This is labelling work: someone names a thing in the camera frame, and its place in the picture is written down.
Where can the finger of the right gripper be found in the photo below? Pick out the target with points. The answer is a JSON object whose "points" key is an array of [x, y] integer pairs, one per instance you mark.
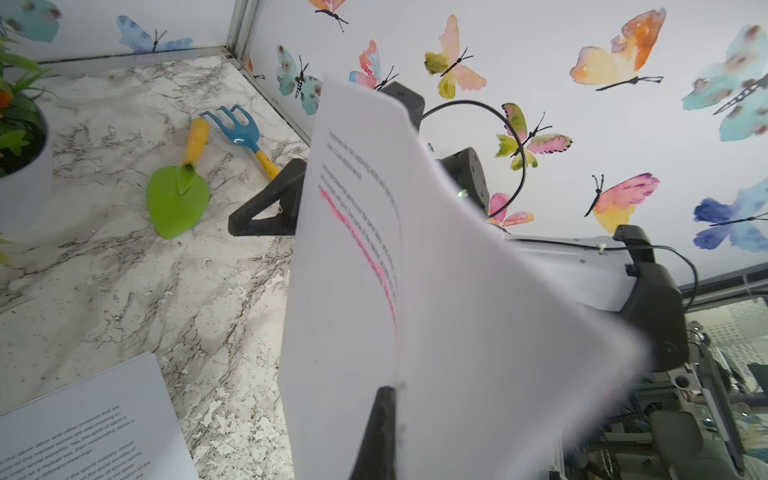
{"points": [[274, 211]]}

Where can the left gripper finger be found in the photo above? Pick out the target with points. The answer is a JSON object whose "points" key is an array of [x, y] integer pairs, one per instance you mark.
{"points": [[376, 458]]}

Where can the purple highlighted document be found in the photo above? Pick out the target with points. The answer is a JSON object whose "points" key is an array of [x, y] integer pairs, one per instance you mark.
{"points": [[452, 424]]}

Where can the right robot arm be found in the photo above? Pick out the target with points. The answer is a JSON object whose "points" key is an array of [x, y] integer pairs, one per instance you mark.
{"points": [[600, 282]]}

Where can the blue toy rake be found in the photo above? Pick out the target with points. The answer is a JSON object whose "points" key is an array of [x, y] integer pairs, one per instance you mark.
{"points": [[245, 133]]}

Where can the green toy trowel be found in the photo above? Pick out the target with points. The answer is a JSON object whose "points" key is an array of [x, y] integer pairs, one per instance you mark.
{"points": [[177, 196]]}

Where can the plain text document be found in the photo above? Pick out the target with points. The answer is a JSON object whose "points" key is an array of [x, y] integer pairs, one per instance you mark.
{"points": [[118, 424]]}

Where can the potted flower plant white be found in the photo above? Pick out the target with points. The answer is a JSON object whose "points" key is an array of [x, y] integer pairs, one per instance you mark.
{"points": [[26, 156]]}

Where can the grey office chair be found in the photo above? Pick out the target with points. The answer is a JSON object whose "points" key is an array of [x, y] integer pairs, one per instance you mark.
{"points": [[685, 451]]}

